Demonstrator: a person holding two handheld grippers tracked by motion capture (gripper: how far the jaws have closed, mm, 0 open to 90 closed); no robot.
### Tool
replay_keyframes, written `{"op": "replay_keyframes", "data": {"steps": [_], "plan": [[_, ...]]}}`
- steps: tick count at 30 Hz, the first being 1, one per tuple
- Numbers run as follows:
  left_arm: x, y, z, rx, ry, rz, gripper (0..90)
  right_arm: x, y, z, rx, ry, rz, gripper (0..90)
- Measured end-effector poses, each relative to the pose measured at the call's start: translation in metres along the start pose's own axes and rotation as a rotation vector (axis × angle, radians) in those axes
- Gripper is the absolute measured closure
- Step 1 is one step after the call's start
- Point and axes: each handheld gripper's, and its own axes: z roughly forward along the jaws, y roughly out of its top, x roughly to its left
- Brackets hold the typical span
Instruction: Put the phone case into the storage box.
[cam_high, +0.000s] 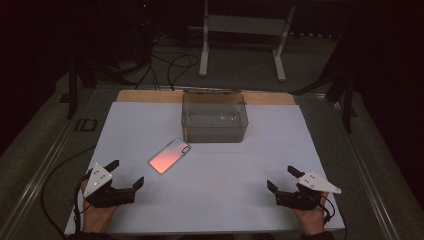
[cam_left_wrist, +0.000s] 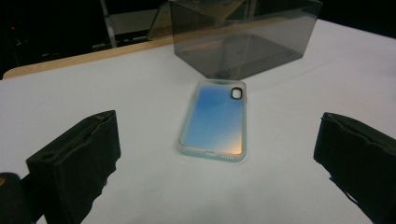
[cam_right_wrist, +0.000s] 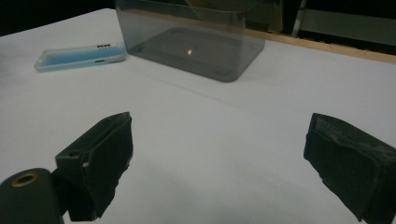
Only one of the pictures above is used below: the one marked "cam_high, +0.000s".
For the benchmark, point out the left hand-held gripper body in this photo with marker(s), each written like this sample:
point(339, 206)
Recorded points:
point(100, 180)

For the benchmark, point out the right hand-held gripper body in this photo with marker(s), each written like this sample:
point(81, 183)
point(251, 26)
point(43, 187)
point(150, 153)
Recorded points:
point(300, 200)

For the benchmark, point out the pink gradient smartphone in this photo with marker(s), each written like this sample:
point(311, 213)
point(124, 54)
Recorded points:
point(169, 155)

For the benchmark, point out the clear plastic container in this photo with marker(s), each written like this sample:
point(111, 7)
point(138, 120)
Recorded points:
point(213, 130)

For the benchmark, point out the person's right hand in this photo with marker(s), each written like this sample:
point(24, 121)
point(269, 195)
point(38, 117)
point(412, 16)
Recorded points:
point(313, 220)

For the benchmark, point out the person's left hand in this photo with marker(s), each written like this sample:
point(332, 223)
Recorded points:
point(96, 218)

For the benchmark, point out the white paper sheet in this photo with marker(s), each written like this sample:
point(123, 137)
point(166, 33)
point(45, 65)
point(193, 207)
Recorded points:
point(216, 193)

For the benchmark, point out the wooden board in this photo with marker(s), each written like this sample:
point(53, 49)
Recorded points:
point(150, 96)

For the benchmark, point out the black stand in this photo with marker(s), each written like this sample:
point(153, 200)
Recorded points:
point(346, 100)
point(72, 90)

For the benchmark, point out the white metal stand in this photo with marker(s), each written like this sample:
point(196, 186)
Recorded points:
point(245, 25)

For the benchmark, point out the black rectangular floor bracket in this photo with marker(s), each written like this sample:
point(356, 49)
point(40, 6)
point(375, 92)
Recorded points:
point(86, 125)

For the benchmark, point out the metal frame rail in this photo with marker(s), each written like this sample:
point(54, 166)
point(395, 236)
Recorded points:
point(36, 176)
point(363, 180)

